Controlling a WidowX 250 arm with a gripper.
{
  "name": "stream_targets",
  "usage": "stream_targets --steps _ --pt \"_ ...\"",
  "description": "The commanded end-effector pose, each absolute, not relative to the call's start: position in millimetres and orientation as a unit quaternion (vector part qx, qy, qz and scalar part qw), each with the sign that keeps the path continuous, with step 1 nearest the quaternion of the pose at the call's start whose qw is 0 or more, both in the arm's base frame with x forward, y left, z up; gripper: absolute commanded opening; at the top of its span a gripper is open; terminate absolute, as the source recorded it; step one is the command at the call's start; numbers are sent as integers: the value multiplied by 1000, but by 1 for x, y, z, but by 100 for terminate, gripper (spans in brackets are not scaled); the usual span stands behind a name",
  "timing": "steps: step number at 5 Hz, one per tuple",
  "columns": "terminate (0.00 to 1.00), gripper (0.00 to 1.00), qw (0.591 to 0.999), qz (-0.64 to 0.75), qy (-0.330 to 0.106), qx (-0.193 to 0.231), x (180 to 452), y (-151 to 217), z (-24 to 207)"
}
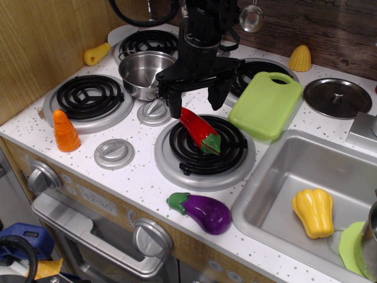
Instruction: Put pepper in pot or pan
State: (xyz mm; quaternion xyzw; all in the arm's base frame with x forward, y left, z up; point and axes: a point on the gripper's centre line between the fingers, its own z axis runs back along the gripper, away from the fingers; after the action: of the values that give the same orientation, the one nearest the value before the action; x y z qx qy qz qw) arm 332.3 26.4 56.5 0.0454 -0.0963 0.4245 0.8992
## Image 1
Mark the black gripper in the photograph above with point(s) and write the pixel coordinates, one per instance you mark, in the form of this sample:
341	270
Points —
199	66

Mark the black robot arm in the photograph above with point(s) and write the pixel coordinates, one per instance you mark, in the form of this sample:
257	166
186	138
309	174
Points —
223	15

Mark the steel pot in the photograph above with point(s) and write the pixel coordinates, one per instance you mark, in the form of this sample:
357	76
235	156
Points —
138	71

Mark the purple toy eggplant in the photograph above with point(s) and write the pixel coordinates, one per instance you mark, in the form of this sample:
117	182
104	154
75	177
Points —
213	216

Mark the steel pot lid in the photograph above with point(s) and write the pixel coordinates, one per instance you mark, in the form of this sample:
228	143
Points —
337	98

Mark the silver stove knob centre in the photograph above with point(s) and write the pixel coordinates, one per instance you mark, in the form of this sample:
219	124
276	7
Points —
154	113

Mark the silver stove knob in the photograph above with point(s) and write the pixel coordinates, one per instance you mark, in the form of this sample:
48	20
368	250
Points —
114	154
154	113

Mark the back right black burner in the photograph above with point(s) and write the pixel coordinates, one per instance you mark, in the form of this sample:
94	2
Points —
247	70

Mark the black burner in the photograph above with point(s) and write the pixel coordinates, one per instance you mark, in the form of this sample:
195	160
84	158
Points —
247	70
147	40
182	163
92	103

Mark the front right black burner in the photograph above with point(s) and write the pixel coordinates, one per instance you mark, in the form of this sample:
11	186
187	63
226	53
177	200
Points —
182	163

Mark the green cutting board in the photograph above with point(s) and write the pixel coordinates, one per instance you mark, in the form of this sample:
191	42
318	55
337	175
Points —
266	104

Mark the back left black burner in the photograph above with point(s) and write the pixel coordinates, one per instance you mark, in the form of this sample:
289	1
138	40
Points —
147	40

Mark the hanging steel ladle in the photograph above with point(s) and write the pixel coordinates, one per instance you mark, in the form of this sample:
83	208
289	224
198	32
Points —
251	18

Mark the front left black burner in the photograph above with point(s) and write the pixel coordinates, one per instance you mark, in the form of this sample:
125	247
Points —
92	103

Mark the silver stove knob front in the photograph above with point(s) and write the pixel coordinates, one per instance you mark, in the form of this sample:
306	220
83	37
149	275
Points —
114	154

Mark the yellow toy corn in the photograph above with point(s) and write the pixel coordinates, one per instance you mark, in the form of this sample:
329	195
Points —
300	59

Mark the orange toy carrot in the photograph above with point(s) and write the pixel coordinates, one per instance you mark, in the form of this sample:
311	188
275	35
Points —
66	136

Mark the silver sink basin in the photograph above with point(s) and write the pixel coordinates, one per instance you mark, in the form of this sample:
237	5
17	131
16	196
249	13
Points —
298	161

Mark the right oven knob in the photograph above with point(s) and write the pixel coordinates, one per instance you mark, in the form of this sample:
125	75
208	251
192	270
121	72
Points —
151	240

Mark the oven knob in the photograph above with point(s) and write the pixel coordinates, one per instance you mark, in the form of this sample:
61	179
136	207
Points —
42	178
151	240

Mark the yellow toy bell pepper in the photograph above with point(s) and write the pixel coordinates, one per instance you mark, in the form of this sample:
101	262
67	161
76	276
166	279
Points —
314	208

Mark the silver faucet base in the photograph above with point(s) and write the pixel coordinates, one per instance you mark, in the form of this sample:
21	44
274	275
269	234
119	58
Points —
363	132

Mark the left oven knob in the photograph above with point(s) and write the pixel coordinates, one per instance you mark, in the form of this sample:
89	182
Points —
42	178

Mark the green plate in sink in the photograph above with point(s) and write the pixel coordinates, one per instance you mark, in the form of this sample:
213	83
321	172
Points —
346	247

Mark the blue tool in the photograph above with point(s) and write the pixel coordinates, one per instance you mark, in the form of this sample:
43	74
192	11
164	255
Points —
37	236

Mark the steel cup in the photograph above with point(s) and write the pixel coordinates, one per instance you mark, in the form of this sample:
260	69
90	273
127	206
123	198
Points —
365	246

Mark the silver oven door handle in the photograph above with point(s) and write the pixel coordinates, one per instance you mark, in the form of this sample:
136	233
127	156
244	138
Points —
99	249

